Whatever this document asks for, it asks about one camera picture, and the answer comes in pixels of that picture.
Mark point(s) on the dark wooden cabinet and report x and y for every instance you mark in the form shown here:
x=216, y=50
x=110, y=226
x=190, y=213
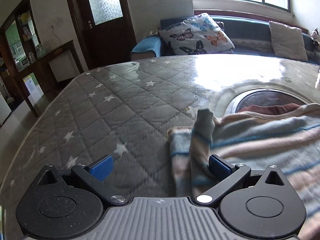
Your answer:
x=24, y=54

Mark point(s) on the grey beige cushion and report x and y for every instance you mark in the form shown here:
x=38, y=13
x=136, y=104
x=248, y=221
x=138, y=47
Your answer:
x=287, y=41

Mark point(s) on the black white plush toy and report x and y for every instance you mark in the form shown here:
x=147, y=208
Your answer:
x=315, y=37

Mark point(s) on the butterfly print pillow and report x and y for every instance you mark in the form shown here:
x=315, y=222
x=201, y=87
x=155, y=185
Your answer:
x=197, y=35

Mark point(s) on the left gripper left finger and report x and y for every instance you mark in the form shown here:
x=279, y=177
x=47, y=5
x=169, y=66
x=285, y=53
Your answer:
x=91, y=178

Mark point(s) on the striped blue pink sweater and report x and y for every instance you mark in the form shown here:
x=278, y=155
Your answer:
x=288, y=139

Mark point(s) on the grey quilted star table cover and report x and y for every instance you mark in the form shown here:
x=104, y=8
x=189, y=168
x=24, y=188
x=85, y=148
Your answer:
x=125, y=110

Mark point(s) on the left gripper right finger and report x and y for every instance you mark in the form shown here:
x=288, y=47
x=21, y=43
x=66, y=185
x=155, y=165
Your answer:
x=230, y=177

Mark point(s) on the dark wooden door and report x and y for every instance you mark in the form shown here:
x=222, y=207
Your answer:
x=104, y=30

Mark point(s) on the blue towel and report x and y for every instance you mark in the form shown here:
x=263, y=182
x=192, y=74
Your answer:
x=148, y=47

